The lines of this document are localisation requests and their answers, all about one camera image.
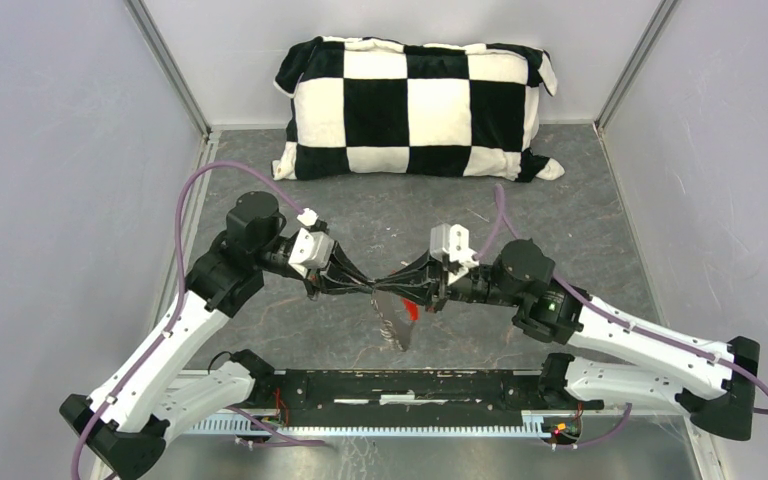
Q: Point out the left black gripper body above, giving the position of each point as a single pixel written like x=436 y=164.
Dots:
x=276 y=251

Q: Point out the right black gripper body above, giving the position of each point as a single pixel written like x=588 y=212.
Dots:
x=474 y=286

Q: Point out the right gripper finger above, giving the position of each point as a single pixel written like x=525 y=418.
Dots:
x=418 y=295
x=413 y=276

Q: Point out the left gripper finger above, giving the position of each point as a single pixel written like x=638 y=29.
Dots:
x=340 y=267
x=326 y=286

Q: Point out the red key tag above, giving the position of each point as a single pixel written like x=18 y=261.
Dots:
x=412 y=309

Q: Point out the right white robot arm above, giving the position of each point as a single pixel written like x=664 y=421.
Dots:
x=707 y=380

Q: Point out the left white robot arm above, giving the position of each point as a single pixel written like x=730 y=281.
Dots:
x=129 y=420

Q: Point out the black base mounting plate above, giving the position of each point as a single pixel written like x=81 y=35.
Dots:
x=409 y=398

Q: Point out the black and white checkered pillow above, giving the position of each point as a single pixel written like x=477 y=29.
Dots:
x=371 y=105

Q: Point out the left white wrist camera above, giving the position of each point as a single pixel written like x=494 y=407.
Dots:
x=310 y=251

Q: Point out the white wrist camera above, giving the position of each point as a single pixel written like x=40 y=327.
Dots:
x=310 y=251
x=451 y=243

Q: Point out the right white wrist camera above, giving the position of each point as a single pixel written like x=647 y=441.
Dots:
x=451 y=243

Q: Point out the white slotted cable duct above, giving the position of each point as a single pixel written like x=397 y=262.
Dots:
x=235 y=424

